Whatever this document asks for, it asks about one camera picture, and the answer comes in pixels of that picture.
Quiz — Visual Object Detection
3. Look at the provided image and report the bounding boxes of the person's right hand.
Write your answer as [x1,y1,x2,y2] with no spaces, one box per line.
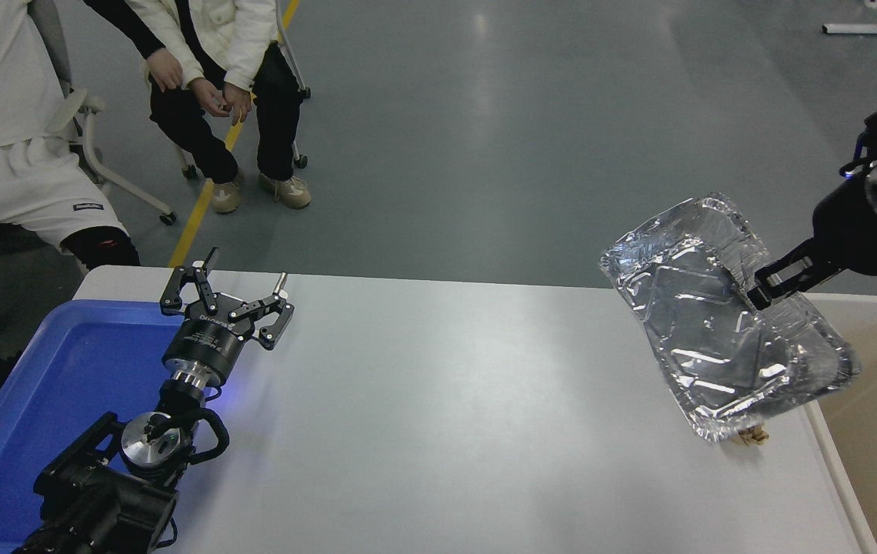
[191,77,230,118]

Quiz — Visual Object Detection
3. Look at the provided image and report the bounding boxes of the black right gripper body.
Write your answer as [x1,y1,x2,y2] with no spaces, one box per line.
[812,179,877,276]

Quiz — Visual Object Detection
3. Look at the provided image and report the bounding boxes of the person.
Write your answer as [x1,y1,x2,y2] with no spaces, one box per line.
[0,0,185,270]
[125,0,313,215]

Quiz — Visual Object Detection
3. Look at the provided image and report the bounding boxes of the silver foil tray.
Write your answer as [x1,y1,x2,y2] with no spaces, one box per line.
[599,192,862,443]

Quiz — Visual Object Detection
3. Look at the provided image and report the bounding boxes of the blue plastic tray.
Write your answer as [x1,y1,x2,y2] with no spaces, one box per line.
[0,299,187,554]

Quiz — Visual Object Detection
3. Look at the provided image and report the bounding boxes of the metal-legged wheeled chair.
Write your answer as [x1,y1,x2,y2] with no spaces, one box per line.
[177,0,313,182]

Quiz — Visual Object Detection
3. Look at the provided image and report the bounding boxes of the person's left hand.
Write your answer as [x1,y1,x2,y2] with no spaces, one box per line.
[148,48,184,93]
[223,82,253,126]

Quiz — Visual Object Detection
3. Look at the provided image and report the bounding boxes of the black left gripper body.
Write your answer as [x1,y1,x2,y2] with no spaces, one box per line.
[161,295,256,383]

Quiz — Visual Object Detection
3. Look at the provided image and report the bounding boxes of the white table base frame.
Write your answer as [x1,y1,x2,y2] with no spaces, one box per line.
[822,0,877,36]

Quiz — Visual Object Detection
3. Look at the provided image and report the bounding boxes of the white wheeled office chair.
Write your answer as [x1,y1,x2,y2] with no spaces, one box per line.
[27,0,179,226]

